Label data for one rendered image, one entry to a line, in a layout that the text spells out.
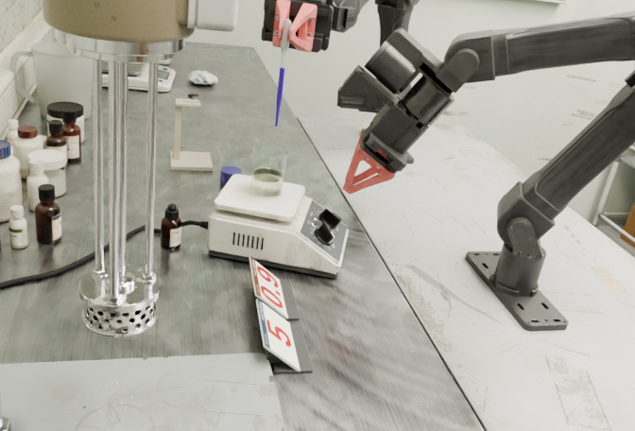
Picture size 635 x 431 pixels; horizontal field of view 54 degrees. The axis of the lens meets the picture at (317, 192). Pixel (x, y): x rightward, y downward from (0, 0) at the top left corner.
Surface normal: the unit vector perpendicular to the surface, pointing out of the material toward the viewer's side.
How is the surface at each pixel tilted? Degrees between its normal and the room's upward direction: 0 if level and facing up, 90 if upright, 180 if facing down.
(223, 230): 90
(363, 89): 90
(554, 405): 0
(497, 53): 87
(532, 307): 0
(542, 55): 92
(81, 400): 0
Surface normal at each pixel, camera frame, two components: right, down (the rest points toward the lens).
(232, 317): 0.13, -0.90
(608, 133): -0.33, 0.37
